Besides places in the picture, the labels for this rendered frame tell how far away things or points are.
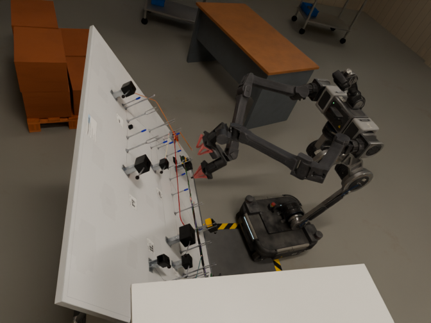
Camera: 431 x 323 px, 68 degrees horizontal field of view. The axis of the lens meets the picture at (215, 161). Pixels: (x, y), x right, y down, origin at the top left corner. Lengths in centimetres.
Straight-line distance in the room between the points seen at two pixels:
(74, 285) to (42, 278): 186
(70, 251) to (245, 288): 41
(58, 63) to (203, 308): 272
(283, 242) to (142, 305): 229
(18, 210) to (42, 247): 39
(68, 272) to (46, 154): 257
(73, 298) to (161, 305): 26
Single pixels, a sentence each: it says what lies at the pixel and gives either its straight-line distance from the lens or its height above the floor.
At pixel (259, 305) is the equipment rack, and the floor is 185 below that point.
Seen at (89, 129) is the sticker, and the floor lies 167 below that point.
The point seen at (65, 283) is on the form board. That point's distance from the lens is 79.
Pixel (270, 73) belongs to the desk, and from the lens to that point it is 352.
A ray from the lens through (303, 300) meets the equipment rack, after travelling 69.
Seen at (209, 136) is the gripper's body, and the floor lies 137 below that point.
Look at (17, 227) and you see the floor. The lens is 289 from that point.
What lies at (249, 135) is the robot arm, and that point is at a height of 146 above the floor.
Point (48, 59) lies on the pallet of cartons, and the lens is 313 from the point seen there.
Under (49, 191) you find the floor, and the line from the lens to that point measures 304.
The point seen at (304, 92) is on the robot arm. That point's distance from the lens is 207.
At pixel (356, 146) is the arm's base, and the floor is 148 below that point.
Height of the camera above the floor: 242
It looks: 45 degrees down
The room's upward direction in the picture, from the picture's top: 21 degrees clockwise
